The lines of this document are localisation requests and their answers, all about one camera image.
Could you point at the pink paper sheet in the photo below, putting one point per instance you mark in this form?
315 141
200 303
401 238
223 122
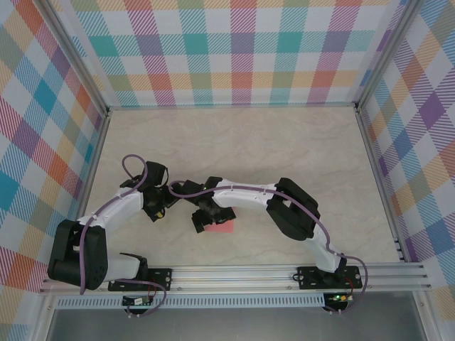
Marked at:
222 228

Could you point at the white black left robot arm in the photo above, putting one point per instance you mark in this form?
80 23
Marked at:
121 209

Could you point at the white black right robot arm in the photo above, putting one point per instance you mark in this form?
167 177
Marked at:
245 200

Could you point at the black circuit board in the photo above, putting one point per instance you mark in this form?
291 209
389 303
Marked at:
136 301

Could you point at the grey metal shelf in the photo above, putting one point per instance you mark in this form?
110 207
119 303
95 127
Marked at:
231 325

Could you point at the circuit board with green light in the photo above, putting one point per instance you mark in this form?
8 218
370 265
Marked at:
339 297

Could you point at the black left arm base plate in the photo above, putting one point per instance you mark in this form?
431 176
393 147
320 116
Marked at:
160 278

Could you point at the aluminium table edge rail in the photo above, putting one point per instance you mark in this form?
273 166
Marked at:
380 184
89 170
231 106

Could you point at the aluminium mounting rail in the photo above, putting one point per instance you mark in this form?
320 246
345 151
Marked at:
231 277

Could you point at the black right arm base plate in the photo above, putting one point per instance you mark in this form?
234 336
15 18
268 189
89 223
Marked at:
309 277

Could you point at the aluminium frame post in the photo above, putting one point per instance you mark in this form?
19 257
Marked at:
385 53
76 57

